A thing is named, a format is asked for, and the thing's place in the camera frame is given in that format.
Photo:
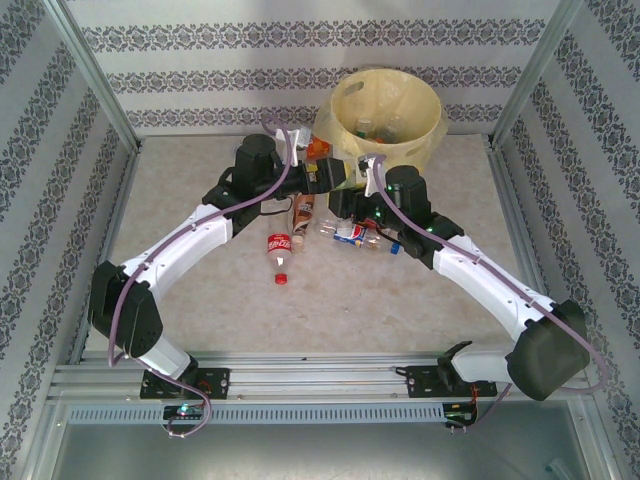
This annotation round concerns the small bottle white cap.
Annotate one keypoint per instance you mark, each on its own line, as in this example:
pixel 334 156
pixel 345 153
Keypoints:
pixel 365 126

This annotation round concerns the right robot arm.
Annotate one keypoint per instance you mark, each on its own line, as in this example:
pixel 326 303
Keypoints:
pixel 480 277

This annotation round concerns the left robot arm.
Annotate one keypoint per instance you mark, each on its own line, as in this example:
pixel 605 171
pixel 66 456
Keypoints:
pixel 190 242

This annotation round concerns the cream plastic bin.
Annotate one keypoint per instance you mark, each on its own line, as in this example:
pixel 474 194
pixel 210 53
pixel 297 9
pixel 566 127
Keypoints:
pixel 350 155

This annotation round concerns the yellow-bagged trash bin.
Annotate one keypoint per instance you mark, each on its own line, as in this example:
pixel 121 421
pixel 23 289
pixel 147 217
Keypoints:
pixel 327 122

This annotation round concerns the small clear plastic bottle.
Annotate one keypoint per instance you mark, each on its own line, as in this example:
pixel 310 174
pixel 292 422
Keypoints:
pixel 327 228

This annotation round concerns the pepsi bottle blue cap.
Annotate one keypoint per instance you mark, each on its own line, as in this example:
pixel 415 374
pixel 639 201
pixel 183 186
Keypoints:
pixel 357 235

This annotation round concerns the brown coffee drink bottle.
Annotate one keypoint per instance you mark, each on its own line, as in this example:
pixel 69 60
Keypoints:
pixel 302 215

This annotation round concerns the cola bottle red cap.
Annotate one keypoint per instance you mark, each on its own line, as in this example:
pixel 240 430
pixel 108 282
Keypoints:
pixel 279 245

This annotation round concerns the grey metal shelf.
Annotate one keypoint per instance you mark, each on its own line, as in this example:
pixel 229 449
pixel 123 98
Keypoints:
pixel 320 455

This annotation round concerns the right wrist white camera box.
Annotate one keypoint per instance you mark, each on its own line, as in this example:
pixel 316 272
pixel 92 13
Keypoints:
pixel 370 172

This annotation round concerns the aluminium side rail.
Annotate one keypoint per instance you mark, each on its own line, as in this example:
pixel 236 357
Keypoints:
pixel 520 225

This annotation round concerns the aluminium frame post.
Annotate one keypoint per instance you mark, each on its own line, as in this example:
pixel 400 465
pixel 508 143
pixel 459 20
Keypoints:
pixel 95 75
pixel 537 70

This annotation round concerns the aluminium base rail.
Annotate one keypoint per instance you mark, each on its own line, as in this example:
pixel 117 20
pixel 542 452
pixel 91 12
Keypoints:
pixel 320 380

